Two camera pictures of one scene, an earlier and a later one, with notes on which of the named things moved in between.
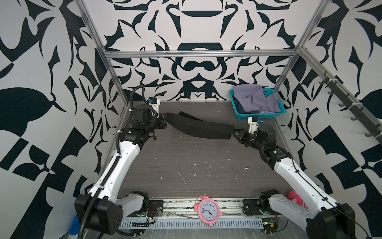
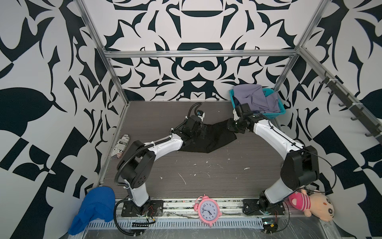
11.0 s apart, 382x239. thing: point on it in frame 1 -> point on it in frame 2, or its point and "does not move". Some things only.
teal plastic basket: (240, 116) does not move
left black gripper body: (153, 122) -> (200, 133)
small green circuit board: (269, 225) does not move
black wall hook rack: (358, 113) does not move
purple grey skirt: (252, 99) does not move
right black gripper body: (251, 139) -> (236, 126)
